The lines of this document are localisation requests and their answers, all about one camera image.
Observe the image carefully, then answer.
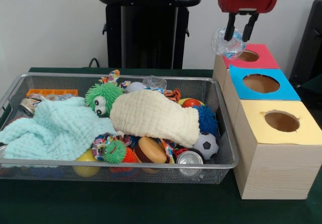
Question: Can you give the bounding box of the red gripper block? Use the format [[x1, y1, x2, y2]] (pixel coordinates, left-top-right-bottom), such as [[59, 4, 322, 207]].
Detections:
[[217, 0, 279, 43]]

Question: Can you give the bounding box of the crushed clear plastic bottle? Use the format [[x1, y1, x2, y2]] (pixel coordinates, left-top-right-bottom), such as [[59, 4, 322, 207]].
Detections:
[[210, 27, 247, 60]]

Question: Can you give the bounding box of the cream waffle cloth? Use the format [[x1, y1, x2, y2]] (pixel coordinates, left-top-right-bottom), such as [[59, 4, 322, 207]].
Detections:
[[110, 90, 201, 148]]

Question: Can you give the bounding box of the wooden box with three holes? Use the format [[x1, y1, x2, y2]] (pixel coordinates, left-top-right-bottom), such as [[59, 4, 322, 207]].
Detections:
[[212, 42, 322, 200]]

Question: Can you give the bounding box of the shallow metal mesh bin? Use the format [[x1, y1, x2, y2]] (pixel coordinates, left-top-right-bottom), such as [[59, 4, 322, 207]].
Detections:
[[0, 72, 239, 185]]

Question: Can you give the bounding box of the black stand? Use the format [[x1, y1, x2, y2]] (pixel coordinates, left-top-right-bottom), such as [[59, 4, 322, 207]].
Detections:
[[289, 0, 322, 84]]

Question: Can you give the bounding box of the blue spiky ball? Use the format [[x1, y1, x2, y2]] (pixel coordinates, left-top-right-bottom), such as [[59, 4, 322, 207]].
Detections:
[[193, 105, 219, 136]]

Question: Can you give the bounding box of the white baseball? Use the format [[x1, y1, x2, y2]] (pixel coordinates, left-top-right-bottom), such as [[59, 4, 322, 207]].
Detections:
[[125, 82, 146, 94]]

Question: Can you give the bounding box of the black white soccer ball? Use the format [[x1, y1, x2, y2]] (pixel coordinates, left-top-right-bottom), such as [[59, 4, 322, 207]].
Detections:
[[193, 132, 219, 161]]

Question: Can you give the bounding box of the silver drink can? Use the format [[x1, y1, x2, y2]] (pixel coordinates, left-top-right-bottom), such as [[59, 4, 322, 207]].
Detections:
[[176, 150, 204, 165]]

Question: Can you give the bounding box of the large green spiky eyed toy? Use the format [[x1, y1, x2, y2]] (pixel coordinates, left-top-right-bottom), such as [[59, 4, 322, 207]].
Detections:
[[85, 82, 125, 118]]

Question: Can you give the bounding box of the small green spiky toy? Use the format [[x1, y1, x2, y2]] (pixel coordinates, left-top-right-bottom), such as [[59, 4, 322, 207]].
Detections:
[[102, 140, 126, 164]]

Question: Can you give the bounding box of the orange plastic block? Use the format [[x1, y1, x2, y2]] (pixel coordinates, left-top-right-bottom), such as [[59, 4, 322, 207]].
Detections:
[[26, 89, 78, 99]]

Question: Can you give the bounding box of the dark green tablecloth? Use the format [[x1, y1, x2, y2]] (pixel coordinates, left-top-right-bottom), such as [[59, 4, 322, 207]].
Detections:
[[0, 67, 322, 224]]

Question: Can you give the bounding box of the mint green waffle cloth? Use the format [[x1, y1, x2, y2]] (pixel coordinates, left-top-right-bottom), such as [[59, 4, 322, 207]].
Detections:
[[0, 97, 119, 161]]

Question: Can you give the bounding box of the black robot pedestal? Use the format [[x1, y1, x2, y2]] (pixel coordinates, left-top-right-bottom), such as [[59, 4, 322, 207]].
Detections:
[[97, 0, 202, 70]]

